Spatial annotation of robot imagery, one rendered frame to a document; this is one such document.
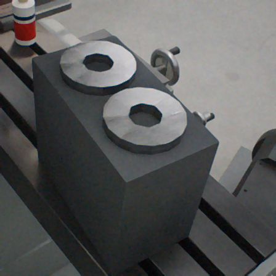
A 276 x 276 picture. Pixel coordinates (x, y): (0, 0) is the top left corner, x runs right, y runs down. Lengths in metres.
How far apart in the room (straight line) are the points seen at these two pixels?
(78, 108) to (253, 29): 2.53
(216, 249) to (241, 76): 1.98
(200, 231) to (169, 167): 0.20
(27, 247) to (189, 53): 1.66
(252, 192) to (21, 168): 0.68
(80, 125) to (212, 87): 1.97
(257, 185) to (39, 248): 0.59
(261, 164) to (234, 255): 0.66
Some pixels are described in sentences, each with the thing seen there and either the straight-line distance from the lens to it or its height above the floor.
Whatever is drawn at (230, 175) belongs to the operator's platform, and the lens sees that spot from 1.50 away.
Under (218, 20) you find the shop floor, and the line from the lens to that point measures 3.00.
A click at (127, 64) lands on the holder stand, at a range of 0.57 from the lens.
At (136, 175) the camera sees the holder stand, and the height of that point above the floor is 1.15.
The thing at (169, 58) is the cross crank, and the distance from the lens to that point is 1.36.
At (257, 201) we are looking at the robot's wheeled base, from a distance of 1.21.
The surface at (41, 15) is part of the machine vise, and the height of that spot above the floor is 0.97.
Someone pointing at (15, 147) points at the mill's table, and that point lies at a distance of 0.74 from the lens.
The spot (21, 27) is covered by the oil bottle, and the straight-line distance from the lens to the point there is 0.91.
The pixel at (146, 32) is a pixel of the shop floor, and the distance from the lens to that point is 2.76.
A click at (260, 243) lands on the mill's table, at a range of 0.68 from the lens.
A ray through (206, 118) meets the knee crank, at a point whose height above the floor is 0.54.
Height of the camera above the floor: 1.50
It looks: 45 degrees down
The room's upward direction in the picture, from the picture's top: 9 degrees clockwise
